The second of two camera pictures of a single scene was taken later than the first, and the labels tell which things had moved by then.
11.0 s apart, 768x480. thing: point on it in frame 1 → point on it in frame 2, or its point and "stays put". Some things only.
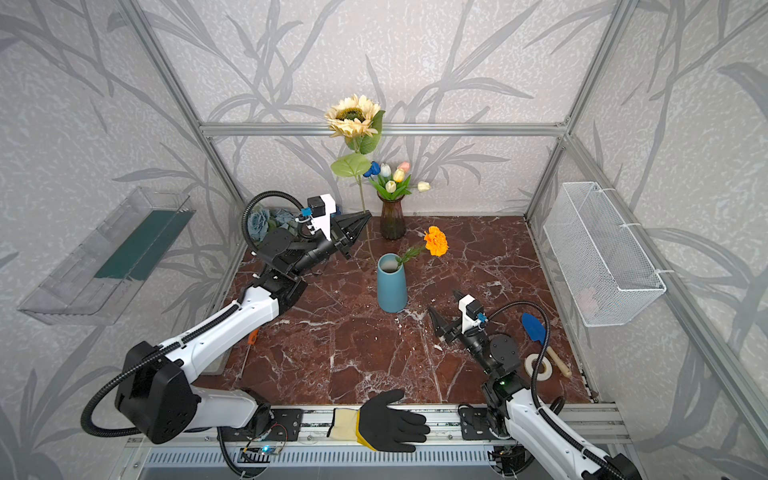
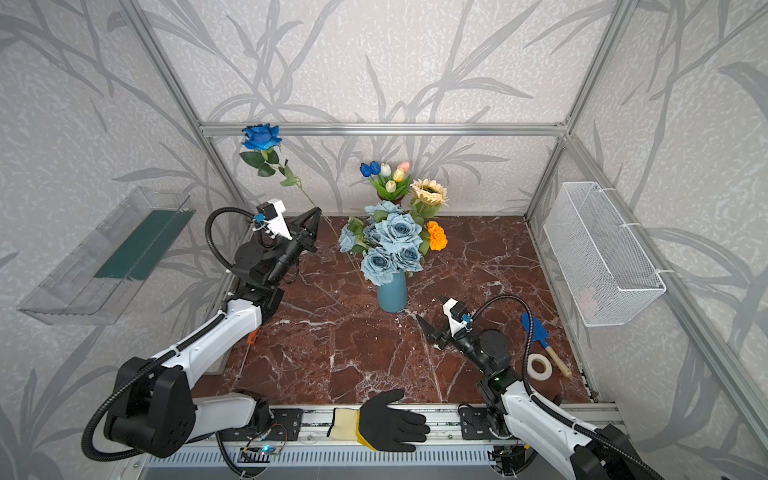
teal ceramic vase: (392, 290) stays put
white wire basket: (604, 275) stays put
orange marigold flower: (434, 240) stays put
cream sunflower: (356, 119) → (429, 195)
